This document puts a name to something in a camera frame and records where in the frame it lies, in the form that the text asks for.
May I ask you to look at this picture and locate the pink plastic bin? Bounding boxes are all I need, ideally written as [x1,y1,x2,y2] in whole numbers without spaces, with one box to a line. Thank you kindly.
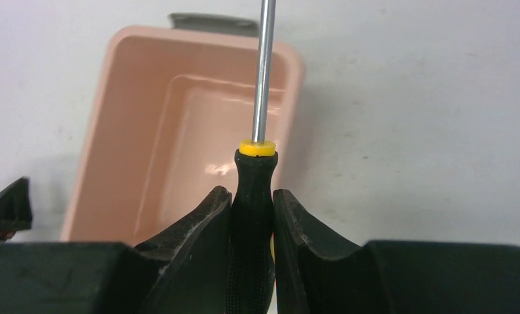
[59,12,306,248]

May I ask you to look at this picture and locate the black yellow screwdriver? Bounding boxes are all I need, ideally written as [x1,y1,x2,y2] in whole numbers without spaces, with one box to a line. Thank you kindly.
[225,1,278,313]

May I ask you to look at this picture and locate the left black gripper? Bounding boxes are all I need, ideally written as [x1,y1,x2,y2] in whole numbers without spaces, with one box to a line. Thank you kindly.
[0,177,33,241]

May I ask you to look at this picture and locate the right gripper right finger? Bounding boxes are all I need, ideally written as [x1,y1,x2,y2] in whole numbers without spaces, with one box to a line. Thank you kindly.
[273,189,520,313]

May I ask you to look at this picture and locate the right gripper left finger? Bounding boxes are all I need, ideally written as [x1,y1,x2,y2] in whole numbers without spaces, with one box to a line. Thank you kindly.
[0,187,231,313]

